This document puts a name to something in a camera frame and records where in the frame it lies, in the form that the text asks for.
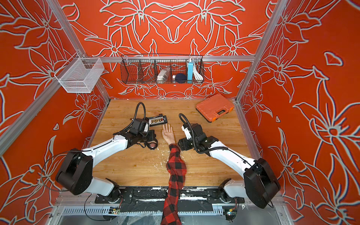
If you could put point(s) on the black wire wall basket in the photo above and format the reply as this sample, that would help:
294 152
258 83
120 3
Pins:
143 69

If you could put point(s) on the mannequin hand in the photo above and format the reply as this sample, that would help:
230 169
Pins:
168 134

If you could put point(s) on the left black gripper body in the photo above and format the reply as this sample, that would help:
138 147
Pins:
147 136

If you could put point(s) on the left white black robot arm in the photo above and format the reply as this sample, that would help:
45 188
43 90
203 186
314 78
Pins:
76 171

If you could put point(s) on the dark blue round object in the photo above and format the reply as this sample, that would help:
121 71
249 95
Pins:
181 78

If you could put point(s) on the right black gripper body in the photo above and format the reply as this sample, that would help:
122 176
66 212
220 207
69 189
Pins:
188 144

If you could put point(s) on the silver pouch in basket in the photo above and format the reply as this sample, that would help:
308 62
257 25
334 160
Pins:
163 75

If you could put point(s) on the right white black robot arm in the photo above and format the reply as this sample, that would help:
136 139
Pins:
259 185

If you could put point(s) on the clear plastic wall bin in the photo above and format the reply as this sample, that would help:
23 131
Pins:
80 75

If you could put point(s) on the orange plastic tool case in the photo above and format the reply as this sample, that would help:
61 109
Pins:
214 107

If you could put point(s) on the red plaid sleeved forearm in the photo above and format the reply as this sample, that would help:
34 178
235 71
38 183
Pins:
177 170

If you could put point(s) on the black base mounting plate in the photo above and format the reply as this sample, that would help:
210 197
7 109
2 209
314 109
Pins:
198 200

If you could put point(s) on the black wrist watch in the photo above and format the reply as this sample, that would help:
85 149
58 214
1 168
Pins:
151 145

